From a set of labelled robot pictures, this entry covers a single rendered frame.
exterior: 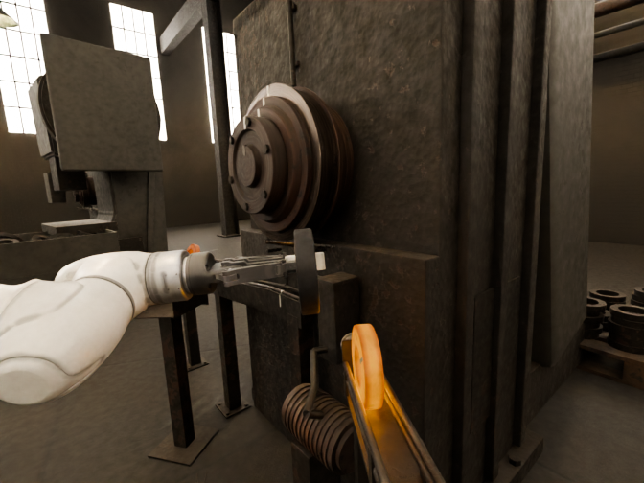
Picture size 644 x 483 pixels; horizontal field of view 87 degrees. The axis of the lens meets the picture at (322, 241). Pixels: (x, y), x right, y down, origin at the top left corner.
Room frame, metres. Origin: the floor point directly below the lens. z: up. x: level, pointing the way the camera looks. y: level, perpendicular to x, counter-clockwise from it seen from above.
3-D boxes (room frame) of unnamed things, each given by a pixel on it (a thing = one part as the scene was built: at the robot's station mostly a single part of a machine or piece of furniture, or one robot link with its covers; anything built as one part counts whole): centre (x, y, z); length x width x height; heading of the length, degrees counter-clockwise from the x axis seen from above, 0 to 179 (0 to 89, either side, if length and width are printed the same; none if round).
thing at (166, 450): (1.28, 0.64, 0.36); 0.26 x 0.20 x 0.72; 74
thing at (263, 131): (1.03, 0.19, 1.11); 0.28 x 0.06 x 0.28; 39
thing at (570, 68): (1.82, -0.83, 0.89); 1.04 x 0.95 x 1.78; 129
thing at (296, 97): (1.09, 0.12, 1.11); 0.47 x 0.06 x 0.47; 39
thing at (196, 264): (0.58, 0.19, 0.91); 0.09 x 0.08 x 0.07; 94
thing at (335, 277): (0.91, -0.04, 0.68); 0.11 x 0.08 x 0.24; 129
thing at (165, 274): (0.58, 0.26, 0.90); 0.09 x 0.06 x 0.09; 4
